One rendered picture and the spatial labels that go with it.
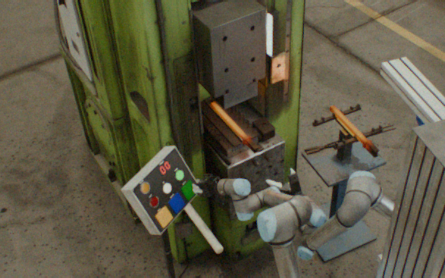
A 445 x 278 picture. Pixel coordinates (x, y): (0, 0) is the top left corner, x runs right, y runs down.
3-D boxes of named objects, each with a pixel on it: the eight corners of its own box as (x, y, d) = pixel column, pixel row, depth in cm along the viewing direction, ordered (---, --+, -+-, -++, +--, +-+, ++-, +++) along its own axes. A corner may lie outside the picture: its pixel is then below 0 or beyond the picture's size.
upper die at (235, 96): (257, 95, 309) (257, 80, 303) (224, 109, 302) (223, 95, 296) (215, 55, 336) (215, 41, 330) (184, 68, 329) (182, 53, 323)
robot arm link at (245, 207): (263, 214, 275) (257, 192, 273) (242, 223, 272) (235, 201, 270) (257, 210, 283) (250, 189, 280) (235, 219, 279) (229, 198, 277)
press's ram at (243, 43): (279, 71, 307) (281, 2, 280) (215, 98, 294) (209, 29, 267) (235, 33, 334) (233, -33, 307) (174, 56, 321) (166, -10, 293)
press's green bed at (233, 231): (281, 240, 398) (282, 193, 366) (233, 266, 385) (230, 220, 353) (236, 188, 433) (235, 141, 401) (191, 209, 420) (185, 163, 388)
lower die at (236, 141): (257, 144, 334) (257, 133, 328) (226, 159, 327) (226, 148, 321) (218, 104, 360) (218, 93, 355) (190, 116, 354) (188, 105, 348)
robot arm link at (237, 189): (243, 200, 268) (237, 182, 266) (226, 199, 276) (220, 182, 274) (254, 193, 273) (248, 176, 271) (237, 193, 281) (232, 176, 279)
